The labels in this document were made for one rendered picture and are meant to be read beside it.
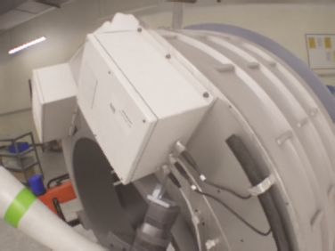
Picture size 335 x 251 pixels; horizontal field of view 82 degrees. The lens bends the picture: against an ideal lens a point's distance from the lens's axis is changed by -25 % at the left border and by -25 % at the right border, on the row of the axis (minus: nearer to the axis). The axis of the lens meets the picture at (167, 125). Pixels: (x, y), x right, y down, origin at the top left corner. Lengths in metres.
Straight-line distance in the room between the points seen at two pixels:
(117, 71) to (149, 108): 0.08
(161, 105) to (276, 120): 0.23
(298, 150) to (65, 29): 6.98
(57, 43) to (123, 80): 6.94
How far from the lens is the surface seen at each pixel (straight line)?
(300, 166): 0.47
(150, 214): 0.47
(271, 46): 0.82
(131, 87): 0.37
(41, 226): 0.63
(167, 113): 0.35
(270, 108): 0.48
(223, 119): 0.40
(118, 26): 0.85
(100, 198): 1.30
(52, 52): 7.39
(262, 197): 0.37
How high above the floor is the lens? 1.72
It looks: 13 degrees down
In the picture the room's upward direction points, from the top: 8 degrees counter-clockwise
